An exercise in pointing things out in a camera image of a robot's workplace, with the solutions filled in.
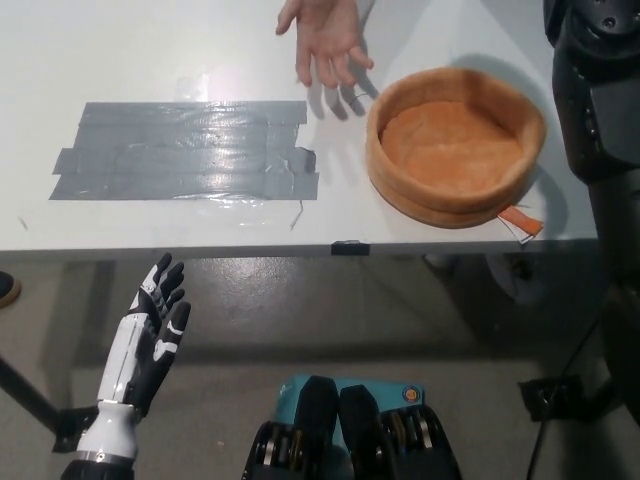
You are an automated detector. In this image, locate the black table leg with foot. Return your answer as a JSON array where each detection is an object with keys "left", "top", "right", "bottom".
[{"left": 0, "top": 353, "right": 100, "bottom": 454}]

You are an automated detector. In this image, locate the dark shoe tan sole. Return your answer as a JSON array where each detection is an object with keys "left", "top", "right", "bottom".
[{"left": 0, "top": 271, "right": 23, "bottom": 310}]

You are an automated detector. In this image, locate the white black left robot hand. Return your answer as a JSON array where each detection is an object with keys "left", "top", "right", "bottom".
[{"left": 94, "top": 253, "right": 192, "bottom": 416}]

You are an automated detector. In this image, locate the small black tape piece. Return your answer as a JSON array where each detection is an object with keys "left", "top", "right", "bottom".
[{"left": 330, "top": 239, "right": 371, "bottom": 256}]

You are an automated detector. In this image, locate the bare person hand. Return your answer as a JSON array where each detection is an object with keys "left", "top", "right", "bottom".
[{"left": 275, "top": 0, "right": 375, "bottom": 90}]

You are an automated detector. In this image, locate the black teal robot torso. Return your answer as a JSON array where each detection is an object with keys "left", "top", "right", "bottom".
[{"left": 242, "top": 375, "right": 461, "bottom": 480}]

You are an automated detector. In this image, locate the black cable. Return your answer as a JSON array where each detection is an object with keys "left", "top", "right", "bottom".
[{"left": 532, "top": 294, "right": 609, "bottom": 480}]

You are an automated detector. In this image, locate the grey duct tape patch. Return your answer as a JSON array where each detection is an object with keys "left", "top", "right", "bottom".
[{"left": 48, "top": 101, "right": 321, "bottom": 202}]

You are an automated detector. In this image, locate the orange soft plush plate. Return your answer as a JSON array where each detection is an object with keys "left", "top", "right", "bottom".
[{"left": 364, "top": 67, "right": 547, "bottom": 245}]

